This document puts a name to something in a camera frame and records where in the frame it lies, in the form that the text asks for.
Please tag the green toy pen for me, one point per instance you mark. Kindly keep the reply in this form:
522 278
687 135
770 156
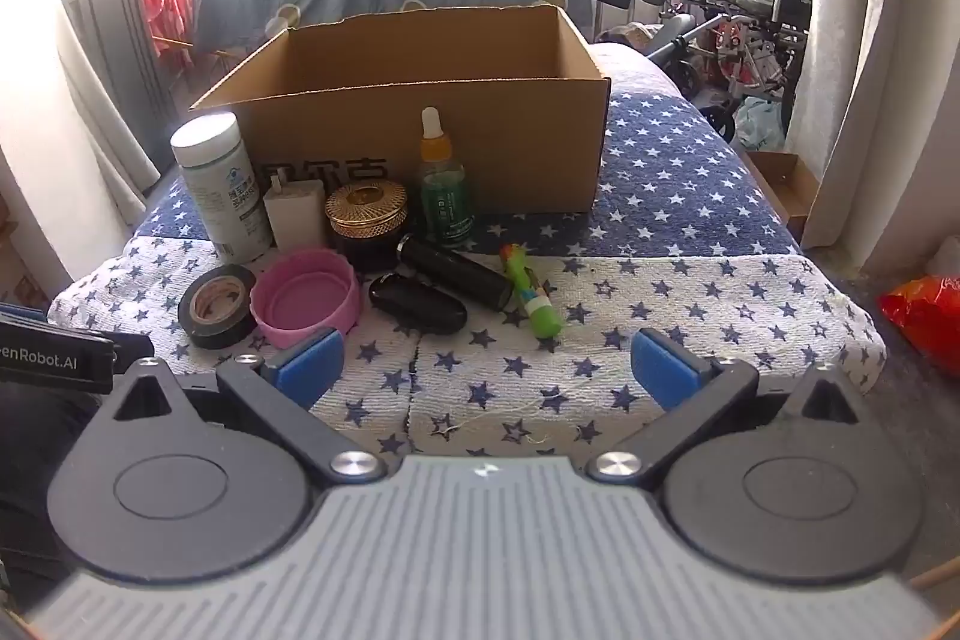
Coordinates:
536 302

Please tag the white ribbed panel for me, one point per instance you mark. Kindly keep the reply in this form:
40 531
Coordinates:
112 48

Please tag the dark cloth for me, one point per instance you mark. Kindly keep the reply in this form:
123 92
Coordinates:
30 460

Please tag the green dropper bottle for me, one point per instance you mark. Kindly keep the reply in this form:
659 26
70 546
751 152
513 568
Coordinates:
444 190

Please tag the brown cardboard box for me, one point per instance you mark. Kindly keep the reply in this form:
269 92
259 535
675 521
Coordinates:
517 145

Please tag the black oval key fob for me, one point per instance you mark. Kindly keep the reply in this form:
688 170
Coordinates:
416 302

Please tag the small cardboard box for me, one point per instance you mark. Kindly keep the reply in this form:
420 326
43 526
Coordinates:
780 183

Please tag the red orange plastic bag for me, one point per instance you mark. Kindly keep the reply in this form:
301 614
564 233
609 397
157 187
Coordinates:
926 317

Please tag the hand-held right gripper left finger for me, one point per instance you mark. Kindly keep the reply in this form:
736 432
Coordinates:
311 366

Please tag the black jar with gold lid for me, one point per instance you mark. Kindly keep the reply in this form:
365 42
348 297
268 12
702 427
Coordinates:
366 212

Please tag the white charger plug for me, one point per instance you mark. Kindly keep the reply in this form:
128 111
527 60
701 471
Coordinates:
294 216

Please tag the grey cylindrical cushion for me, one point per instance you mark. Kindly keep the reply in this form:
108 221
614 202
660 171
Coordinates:
671 36

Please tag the pink plastic lid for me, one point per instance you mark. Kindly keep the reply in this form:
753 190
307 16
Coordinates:
300 302

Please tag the black tape roll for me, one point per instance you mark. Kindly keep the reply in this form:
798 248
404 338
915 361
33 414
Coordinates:
196 329

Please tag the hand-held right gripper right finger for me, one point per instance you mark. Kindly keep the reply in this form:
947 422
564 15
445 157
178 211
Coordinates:
660 370

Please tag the cream window curtain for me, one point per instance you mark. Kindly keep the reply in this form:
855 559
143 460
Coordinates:
877 48

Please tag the blue white star blanket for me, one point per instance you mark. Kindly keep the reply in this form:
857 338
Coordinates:
675 280

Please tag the white supplement bottle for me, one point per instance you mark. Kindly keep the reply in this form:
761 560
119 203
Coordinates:
225 197

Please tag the light plastic bag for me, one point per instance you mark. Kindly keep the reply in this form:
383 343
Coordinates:
759 123

